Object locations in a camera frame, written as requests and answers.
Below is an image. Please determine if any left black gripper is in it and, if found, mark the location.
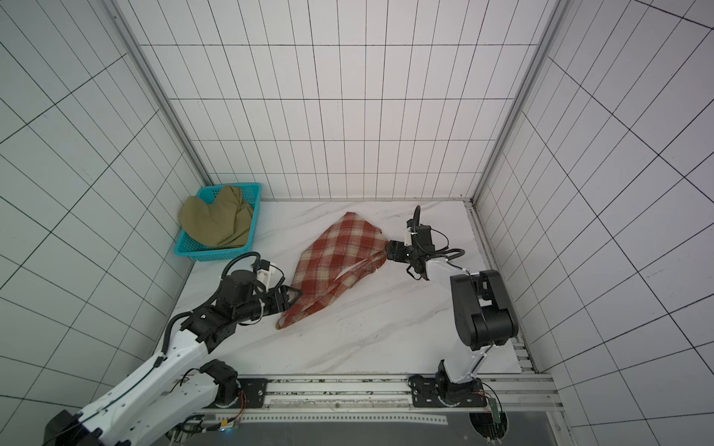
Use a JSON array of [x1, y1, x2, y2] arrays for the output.
[[235, 284, 303, 323]]

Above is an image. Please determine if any red plaid skirt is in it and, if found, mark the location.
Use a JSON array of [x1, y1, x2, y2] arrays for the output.
[[276, 212, 389, 330]]

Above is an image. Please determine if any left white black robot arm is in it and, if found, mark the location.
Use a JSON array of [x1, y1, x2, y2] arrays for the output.
[[43, 252, 302, 445]]

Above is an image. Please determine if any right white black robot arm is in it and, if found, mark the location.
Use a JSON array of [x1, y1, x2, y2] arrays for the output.
[[387, 206, 520, 410]]

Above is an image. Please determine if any olive green skirt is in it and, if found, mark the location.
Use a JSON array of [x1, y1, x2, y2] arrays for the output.
[[178, 186, 254, 249]]

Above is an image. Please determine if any teal plastic basket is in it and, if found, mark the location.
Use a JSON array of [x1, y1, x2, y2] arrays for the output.
[[174, 183, 262, 262]]

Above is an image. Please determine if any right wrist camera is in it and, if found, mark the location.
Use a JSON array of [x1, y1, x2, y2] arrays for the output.
[[407, 219, 434, 250]]

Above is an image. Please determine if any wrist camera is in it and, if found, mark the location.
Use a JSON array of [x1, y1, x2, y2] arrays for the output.
[[256, 259, 284, 290], [407, 219, 434, 250]]

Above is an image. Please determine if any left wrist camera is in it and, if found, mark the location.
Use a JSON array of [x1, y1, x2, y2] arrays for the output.
[[256, 259, 284, 290]]

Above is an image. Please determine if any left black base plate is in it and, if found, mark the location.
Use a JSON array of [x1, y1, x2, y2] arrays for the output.
[[216, 378, 269, 409]]

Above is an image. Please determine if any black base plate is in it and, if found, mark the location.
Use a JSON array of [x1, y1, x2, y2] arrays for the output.
[[216, 378, 269, 409], [407, 374, 487, 408]]

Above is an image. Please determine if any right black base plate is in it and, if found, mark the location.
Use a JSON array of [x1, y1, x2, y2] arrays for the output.
[[407, 374, 487, 408]]

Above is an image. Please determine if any left control board with wires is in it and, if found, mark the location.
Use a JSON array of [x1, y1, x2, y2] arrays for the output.
[[165, 390, 248, 443]]

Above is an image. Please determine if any control board with wires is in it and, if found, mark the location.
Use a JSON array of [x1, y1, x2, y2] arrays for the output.
[[165, 390, 248, 443], [469, 385, 509, 444]]

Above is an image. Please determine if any aluminium mounting rail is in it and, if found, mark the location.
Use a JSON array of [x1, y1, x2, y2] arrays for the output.
[[240, 342, 565, 417]]

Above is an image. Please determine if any right control board with wires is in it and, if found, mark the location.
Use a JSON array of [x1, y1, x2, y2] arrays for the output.
[[469, 385, 509, 444]]

